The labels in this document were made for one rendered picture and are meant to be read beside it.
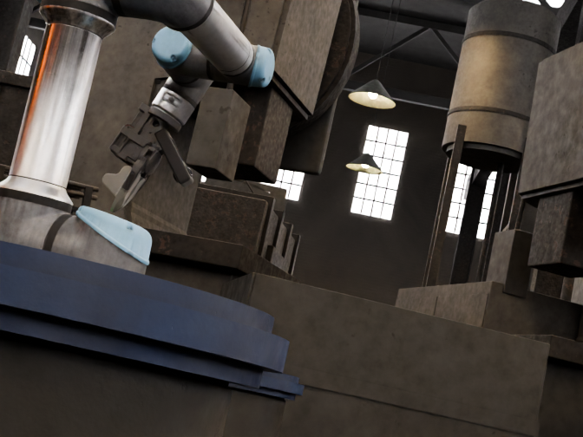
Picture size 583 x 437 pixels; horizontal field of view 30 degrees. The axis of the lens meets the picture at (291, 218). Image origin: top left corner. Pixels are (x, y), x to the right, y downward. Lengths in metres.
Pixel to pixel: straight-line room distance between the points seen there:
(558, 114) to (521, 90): 5.46
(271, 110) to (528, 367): 1.48
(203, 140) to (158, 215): 0.64
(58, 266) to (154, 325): 0.07
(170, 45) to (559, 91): 3.16
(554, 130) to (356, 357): 1.84
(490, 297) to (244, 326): 4.34
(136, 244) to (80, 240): 0.08
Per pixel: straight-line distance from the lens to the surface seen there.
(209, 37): 1.79
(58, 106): 1.64
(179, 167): 2.09
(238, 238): 8.17
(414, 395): 3.51
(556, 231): 4.75
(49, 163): 1.63
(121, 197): 2.09
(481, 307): 5.04
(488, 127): 10.22
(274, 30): 4.24
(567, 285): 7.79
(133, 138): 2.10
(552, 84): 5.05
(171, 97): 2.10
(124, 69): 4.42
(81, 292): 0.63
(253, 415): 2.31
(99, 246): 1.54
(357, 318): 3.45
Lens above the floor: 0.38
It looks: 9 degrees up
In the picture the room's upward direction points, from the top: 13 degrees clockwise
